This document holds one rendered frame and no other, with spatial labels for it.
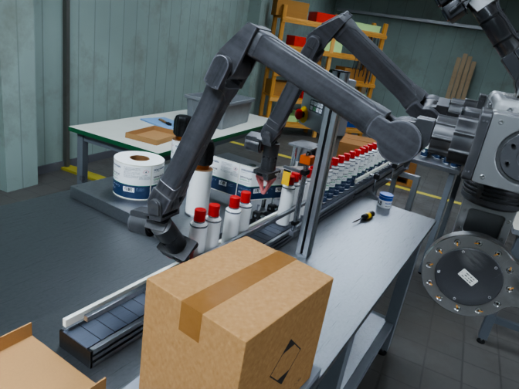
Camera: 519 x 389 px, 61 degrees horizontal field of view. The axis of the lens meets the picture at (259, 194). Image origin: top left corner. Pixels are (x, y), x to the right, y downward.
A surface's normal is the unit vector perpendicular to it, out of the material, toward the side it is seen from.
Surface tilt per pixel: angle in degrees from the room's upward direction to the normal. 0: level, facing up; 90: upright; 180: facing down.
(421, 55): 90
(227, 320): 0
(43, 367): 0
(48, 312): 0
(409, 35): 90
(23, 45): 90
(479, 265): 90
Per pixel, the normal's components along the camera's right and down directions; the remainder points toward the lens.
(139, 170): 0.20, 0.37
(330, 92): -0.40, 0.18
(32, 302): 0.15, -0.93
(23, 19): 0.89, 0.28
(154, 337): -0.59, 0.19
